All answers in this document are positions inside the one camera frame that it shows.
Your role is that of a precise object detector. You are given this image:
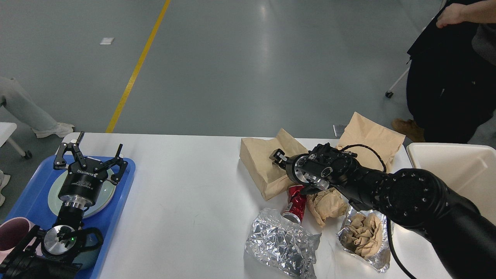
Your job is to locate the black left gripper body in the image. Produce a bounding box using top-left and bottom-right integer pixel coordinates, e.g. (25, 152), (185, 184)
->
(57, 157), (108, 207)

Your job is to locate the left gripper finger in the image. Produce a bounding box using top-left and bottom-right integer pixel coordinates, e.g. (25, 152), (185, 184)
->
(53, 132), (88, 170)
(94, 144), (128, 185)

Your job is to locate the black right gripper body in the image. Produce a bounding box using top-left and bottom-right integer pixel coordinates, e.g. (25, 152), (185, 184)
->
(285, 154), (322, 186)

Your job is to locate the mint green plate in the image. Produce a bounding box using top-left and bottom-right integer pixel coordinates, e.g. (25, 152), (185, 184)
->
(47, 170), (116, 219)

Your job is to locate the brown paper bag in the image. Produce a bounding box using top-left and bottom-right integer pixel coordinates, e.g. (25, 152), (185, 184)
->
(239, 129), (308, 201)
(336, 112), (405, 172)

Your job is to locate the foil sheet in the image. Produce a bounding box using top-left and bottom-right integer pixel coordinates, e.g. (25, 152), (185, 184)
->
(245, 208), (321, 279)

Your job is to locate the foil bag with paper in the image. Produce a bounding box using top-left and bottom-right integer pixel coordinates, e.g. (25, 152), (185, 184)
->
(337, 205), (391, 273)

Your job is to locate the dark teal mug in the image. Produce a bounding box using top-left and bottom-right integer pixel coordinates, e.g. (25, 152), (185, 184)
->
(72, 233), (103, 270)

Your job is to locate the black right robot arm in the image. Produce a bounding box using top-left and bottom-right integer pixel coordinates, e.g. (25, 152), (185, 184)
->
(270, 143), (496, 279)

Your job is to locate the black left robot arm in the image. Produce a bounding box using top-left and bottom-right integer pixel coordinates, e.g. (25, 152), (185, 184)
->
(1, 132), (135, 279)

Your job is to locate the crushed red can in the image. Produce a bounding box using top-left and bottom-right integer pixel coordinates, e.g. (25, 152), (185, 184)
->
(281, 185), (307, 226)

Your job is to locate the crumpled brown paper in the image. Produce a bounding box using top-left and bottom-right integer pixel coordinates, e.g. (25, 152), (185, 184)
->
(306, 188), (348, 227)

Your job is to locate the left floor socket plate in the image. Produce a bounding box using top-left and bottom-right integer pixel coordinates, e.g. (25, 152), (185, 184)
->
(333, 125), (347, 138)

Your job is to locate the blue plastic tray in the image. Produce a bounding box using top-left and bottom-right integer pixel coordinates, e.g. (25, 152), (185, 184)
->
(1, 155), (135, 279)

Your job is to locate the white sneaker at left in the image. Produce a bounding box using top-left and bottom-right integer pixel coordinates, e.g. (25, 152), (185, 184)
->
(0, 170), (11, 206)

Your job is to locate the white table at left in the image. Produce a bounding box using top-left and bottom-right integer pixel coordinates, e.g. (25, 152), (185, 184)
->
(0, 122), (33, 159)

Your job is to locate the person in grey trousers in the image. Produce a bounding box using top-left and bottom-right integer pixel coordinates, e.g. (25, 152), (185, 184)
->
(0, 77), (74, 138)

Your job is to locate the pink mug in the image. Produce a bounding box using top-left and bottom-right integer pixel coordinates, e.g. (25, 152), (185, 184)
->
(0, 217), (35, 262)

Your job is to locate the white rolling chair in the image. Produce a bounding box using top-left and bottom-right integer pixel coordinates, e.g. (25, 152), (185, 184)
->
(385, 67), (410, 99)

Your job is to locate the beige plastic bin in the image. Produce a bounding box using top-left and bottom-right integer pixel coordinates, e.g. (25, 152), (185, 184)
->
(407, 143), (496, 224)

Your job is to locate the person in black clothes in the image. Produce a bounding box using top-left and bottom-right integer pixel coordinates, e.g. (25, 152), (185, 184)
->
(391, 0), (496, 144)

